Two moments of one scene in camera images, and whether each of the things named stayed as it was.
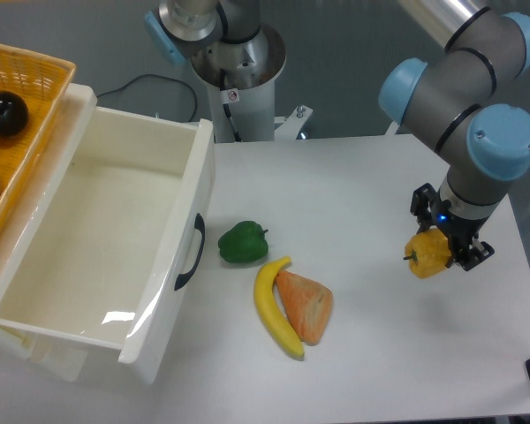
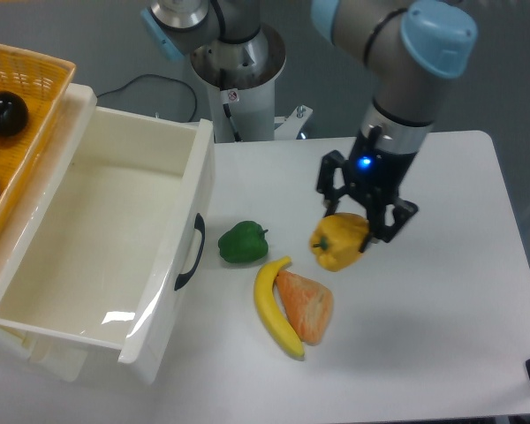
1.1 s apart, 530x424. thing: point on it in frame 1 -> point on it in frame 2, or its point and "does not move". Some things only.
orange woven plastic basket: x=42 y=82 does not move
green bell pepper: x=244 y=243 does not move
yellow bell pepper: x=427 y=253 -> x=337 y=238
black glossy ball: x=5 y=113 does not move
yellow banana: x=270 y=310 does not move
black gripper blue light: x=460 y=230 -> x=373 y=172
